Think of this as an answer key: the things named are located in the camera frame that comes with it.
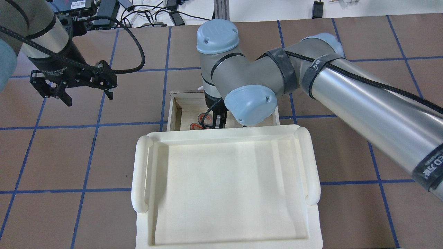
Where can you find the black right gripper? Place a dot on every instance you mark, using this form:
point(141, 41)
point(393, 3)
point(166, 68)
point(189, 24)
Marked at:
point(211, 100)

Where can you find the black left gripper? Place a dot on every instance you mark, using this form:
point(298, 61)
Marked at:
point(59, 63)

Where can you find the orange grey scissors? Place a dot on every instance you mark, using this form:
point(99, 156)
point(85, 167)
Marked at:
point(208, 122)

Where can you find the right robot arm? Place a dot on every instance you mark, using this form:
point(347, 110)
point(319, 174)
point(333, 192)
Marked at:
point(405, 127)

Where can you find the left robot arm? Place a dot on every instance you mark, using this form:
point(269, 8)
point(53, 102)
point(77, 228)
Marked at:
point(35, 20)

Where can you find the light wooden drawer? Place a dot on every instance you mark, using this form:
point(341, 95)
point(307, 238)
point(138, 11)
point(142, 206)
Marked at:
point(185, 106)

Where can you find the white plastic tray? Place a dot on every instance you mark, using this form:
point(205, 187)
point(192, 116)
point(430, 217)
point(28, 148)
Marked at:
point(243, 188)

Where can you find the large black power brick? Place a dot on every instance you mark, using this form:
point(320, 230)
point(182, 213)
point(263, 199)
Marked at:
point(107, 8)

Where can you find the black power adapter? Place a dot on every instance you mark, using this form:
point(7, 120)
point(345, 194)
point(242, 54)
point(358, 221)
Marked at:
point(317, 9)

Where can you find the aluminium frame post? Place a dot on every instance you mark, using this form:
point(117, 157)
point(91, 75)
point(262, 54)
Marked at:
point(221, 9)

